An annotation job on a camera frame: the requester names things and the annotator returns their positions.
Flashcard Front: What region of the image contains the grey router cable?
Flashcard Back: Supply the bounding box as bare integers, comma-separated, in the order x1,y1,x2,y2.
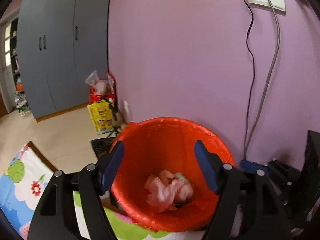
245,0,281,153

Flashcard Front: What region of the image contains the red bag with plastic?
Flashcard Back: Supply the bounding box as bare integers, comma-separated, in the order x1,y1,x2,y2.
85,70,116,105

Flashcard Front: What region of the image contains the yellow snack package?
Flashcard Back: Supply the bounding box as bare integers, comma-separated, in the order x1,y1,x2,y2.
87,100,113,134

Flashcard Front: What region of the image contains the red lined trash bin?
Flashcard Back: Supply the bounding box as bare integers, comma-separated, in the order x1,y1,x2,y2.
109,116,237,233

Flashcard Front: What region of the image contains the pink foam net sleeve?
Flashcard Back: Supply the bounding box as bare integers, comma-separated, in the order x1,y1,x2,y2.
144,170,194,213

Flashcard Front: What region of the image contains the grey door with windows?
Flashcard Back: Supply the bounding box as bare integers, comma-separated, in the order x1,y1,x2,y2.
1,22,15,113

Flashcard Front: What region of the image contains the cartoon printed blue tablecloth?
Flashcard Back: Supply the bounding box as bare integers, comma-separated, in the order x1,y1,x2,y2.
1,142,204,239

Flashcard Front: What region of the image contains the dark shelving unit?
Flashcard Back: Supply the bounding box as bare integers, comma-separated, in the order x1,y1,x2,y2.
10,18,23,93

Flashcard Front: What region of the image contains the black router cable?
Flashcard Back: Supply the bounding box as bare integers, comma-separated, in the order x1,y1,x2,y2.
242,0,256,160

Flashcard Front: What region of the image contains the green label water jug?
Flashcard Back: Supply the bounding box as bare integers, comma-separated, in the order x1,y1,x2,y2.
14,91,31,118

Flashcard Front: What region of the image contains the grey blue wardrobe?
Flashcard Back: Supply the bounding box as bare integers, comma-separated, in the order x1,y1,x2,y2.
17,0,110,119

